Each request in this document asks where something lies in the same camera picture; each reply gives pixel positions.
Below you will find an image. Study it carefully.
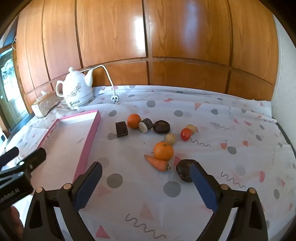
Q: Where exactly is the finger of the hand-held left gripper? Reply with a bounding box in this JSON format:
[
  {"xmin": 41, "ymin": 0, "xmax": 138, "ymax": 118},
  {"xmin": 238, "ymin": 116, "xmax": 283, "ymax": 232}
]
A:
[
  {"xmin": 0, "ymin": 146, "xmax": 19, "ymax": 168},
  {"xmin": 0, "ymin": 147, "xmax": 47, "ymax": 179}
]

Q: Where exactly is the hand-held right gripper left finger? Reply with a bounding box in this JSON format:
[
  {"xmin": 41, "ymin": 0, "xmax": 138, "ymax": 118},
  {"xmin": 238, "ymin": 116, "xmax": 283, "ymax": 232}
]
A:
[{"xmin": 23, "ymin": 161, "xmax": 103, "ymax": 241}]

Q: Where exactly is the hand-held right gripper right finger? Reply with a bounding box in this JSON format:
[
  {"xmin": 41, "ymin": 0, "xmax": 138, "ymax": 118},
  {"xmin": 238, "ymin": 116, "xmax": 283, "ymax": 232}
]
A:
[{"xmin": 189, "ymin": 161, "xmax": 269, "ymax": 241}]

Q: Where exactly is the dark brown round fruit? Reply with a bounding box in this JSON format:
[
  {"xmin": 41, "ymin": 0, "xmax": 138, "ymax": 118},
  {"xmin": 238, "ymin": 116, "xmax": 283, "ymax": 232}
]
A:
[{"xmin": 176, "ymin": 159, "xmax": 197, "ymax": 183}]

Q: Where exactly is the pink shallow box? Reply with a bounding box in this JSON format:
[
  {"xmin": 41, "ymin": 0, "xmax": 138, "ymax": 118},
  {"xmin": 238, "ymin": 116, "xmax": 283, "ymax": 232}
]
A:
[{"xmin": 37, "ymin": 110, "xmax": 102, "ymax": 183}]

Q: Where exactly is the smooth orange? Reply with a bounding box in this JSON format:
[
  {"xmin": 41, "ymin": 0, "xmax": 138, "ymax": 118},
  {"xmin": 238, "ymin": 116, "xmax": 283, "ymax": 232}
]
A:
[{"xmin": 127, "ymin": 113, "xmax": 142, "ymax": 129}]

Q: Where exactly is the person's left hand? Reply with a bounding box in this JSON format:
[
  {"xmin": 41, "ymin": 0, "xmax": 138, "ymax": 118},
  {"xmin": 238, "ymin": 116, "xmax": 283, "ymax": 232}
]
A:
[{"xmin": 0, "ymin": 205, "xmax": 25, "ymax": 241}]

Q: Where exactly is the patterned white tablecloth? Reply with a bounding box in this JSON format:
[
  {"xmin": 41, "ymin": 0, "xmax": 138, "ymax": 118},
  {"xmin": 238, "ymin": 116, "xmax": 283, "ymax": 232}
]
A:
[{"xmin": 0, "ymin": 85, "xmax": 296, "ymax": 241}]

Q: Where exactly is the orange carrot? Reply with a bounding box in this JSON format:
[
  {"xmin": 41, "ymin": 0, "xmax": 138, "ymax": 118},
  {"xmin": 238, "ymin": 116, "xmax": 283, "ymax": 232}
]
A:
[{"xmin": 144, "ymin": 154, "xmax": 172, "ymax": 172}]

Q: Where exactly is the woven tissue box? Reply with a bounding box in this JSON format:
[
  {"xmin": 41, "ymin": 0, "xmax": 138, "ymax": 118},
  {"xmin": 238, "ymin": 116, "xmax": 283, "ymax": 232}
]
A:
[{"xmin": 32, "ymin": 91, "xmax": 59, "ymax": 118}]

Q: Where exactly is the orange with green stem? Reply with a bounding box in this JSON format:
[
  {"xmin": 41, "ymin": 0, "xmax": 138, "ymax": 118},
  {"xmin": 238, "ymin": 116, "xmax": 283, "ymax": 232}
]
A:
[{"xmin": 153, "ymin": 142, "xmax": 174, "ymax": 161}]

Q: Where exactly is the red tomato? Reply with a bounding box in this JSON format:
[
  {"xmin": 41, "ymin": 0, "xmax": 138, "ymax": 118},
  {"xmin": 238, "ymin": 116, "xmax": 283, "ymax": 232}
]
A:
[{"xmin": 181, "ymin": 128, "xmax": 192, "ymax": 141}]

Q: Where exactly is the glass door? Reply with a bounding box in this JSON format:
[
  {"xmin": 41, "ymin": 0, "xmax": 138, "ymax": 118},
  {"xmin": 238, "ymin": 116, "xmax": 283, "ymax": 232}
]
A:
[{"xmin": 0, "ymin": 46, "xmax": 28, "ymax": 139}]

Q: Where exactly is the dark brown square block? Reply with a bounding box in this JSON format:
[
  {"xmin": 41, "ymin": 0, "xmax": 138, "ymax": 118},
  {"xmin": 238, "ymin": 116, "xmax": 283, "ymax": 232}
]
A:
[{"xmin": 115, "ymin": 121, "xmax": 129, "ymax": 138}]

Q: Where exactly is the dark brown round cake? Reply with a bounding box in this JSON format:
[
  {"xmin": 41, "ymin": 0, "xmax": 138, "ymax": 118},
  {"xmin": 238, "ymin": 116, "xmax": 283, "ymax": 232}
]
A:
[{"xmin": 153, "ymin": 120, "xmax": 171, "ymax": 134}]

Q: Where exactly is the white ceramic electric kettle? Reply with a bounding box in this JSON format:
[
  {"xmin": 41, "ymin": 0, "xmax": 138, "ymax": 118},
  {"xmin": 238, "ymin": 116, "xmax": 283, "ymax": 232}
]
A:
[{"xmin": 55, "ymin": 67, "xmax": 95, "ymax": 110}]

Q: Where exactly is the dark cylinder with white end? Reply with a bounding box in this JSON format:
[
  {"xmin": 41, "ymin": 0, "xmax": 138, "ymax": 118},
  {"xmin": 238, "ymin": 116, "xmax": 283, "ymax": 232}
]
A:
[{"xmin": 138, "ymin": 118, "xmax": 154, "ymax": 134}]

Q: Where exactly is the white power cord with plug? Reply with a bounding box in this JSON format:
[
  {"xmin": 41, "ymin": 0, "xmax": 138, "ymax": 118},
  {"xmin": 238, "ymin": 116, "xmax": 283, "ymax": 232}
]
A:
[{"xmin": 80, "ymin": 65, "xmax": 120, "ymax": 105}]

